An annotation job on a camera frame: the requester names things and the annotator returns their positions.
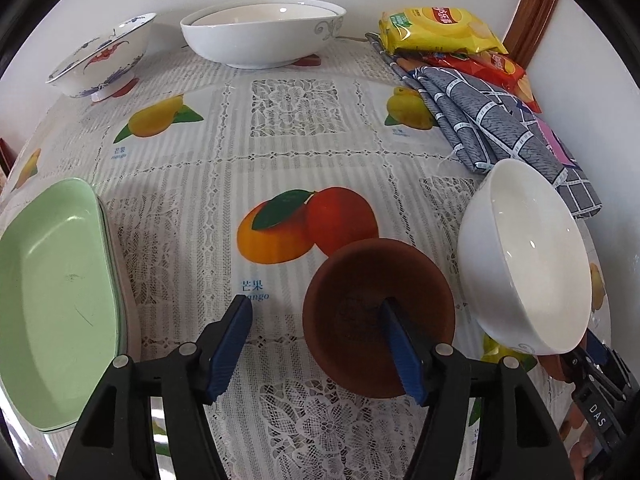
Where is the medium white bowl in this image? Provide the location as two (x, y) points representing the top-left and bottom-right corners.
(457, 158), (593, 357)

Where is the shallow white bowl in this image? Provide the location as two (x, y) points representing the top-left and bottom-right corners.
(192, 4), (338, 27)

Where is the light green plate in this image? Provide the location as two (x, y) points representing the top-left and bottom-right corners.
(0, 177), (126, 433)

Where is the grey checked cloth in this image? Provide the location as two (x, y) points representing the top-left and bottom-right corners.
(365, 32), (603, 220)

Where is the fruit print tablecloth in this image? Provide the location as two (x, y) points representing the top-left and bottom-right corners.
(0, 35), (613, 480)

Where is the small brown bowl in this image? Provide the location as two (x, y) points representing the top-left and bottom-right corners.
(302, 238), (457, 400)
(537, 354), (576, 383)

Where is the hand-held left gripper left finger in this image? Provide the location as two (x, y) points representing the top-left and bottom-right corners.
(55, 294), (253, 480)

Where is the blue floral footed bowl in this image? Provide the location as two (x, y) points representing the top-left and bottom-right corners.
(46, 12), (157, 103)

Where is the brown wooden door frame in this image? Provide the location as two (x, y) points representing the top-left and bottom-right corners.
(502, 0), (563, 68)

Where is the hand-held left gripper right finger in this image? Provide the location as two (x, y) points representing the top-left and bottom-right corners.
(380, 297), (566, 480)

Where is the yellow chip bag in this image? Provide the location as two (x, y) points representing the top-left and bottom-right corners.
(378, 6), (508, 56)

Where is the large white bowl grey print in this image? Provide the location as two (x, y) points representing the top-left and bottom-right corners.
(180, 2), (347, 70)

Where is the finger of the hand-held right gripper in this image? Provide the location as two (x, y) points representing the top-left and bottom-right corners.
(562, 329), (638, 397)

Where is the red chip bag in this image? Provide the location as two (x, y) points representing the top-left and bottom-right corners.
(422, 50), (543, 113)

